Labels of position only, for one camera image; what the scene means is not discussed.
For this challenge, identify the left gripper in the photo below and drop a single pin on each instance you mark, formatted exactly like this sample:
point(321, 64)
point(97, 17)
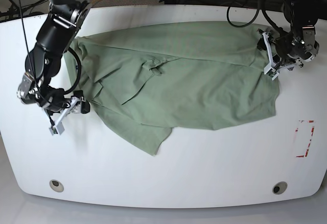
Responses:
point(285, 46)

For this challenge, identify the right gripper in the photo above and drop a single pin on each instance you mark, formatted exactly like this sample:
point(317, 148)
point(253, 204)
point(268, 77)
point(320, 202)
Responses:
point(56, 100)

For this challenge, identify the green T-shirt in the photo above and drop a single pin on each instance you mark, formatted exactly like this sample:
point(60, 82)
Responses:
point(143, 82)

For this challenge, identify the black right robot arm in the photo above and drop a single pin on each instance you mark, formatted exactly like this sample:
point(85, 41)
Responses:
point(43, 62)

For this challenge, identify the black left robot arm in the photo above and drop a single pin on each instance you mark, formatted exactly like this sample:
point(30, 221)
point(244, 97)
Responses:
point(302, 15)

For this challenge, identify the left table grommet hole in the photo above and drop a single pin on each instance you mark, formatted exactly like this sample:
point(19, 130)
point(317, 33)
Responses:
point(56, 186)

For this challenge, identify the table grommet hole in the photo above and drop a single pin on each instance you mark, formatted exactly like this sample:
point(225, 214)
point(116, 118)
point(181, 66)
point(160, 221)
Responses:
point(279, 188)
point(56, 186)

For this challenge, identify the red tape rectangle marking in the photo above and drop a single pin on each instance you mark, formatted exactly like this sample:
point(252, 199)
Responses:
point(303, 138)

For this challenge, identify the black tripod legs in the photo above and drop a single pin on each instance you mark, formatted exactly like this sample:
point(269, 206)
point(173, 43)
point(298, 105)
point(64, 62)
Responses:
point(14, 12)

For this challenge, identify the right table grommet hole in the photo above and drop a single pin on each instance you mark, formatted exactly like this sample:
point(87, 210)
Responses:
point(279, 188)

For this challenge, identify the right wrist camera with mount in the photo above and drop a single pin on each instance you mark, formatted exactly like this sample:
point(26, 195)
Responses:
point(75, 107)

